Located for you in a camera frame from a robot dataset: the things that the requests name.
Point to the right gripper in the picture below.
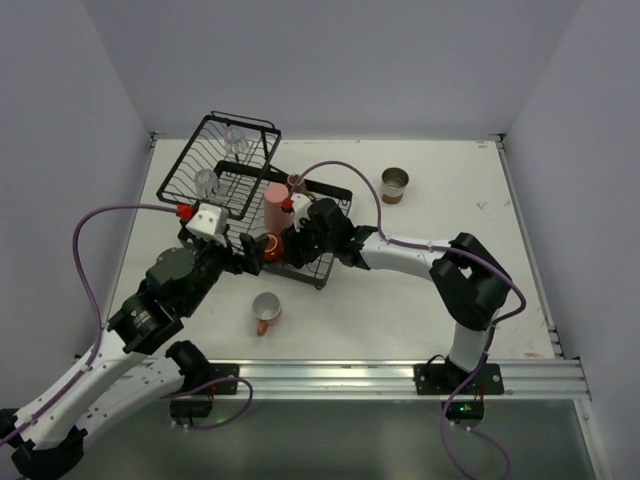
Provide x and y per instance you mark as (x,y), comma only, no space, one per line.
(298,242)

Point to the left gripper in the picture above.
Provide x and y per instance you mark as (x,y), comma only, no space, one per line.
(253,253)

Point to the red orange mug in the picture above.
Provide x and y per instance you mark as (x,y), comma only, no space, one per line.
(274,250)

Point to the pink mug white inside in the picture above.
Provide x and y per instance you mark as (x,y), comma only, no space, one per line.
(266,308)

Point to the white and brown cup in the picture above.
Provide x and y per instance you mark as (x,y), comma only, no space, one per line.
(394,181)

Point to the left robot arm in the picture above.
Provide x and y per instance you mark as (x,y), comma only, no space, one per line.
(132,362)

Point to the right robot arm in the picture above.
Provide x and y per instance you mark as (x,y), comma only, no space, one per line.
(471,283)

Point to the tall pink cup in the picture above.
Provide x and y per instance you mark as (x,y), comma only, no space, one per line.
(275,220)

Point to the clear glass near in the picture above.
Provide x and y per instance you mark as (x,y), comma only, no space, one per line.
(207,184)

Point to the clear glass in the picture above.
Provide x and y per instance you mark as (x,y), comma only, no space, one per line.
(235,141)
(207,184)

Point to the clear glass far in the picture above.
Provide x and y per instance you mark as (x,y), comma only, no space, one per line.
(235,141)

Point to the left control box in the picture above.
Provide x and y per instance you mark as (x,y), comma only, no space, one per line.
(187,411)

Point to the control box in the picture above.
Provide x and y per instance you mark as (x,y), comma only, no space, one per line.
(187,411)
(464,413)

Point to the right control box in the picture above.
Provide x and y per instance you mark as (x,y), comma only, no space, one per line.
(464,413)

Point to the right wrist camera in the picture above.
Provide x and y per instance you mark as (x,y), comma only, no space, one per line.
(296,206)

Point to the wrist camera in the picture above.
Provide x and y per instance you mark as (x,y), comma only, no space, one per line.
(209,223)
(296,206)

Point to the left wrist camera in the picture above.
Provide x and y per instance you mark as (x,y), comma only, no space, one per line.
(209,223)

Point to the brown mug with handle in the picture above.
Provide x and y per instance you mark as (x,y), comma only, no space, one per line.
(297,185)

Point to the black wire dish rack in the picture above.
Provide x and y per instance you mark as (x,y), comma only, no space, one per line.
(244,179)

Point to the aluminium mounting rail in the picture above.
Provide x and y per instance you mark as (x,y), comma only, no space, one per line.
(324,420)

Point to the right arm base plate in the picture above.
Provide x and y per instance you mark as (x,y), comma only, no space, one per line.
(443,378)

